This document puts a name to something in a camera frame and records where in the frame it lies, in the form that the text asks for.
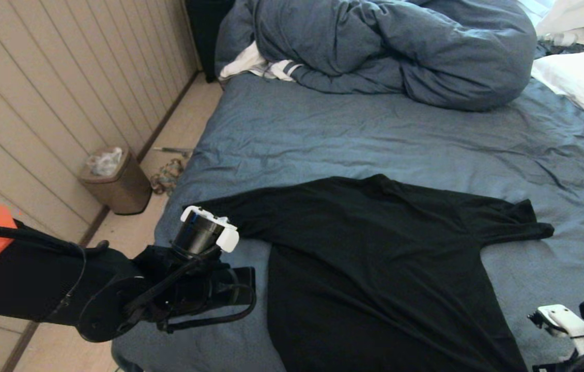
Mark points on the dark patterned cloth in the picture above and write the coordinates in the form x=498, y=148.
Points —
x=563, y=48

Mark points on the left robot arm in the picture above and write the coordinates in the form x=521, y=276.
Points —
x=28, y=279

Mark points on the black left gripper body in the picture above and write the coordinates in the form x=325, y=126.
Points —
x=188, y=289

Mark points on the white striped garment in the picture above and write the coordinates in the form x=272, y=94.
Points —
x=248, y=62

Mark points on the blue bed sheet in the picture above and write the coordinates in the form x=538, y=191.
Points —
x=374, y=139

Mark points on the black t-shirt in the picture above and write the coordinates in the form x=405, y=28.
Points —
x=385, y=268

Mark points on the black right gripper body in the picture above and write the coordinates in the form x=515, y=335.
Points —
x=581, y=364

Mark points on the crumpled blue duvet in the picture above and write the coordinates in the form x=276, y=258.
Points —
x=400, y=46

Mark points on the thin metal rod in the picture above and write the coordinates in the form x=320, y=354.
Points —
x=173, y=150

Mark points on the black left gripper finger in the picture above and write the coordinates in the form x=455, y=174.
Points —
x=246, y=276
x=246, y=295

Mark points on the brown trash bin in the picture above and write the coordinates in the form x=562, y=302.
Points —
x=124, y=194

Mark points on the white plastic bin bag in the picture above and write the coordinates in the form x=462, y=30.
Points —
x=105, y=161

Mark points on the black bedside cabinet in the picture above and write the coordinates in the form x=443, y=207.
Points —
x=206, y=36

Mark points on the small clutter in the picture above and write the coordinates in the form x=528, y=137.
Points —
x=167, y=177

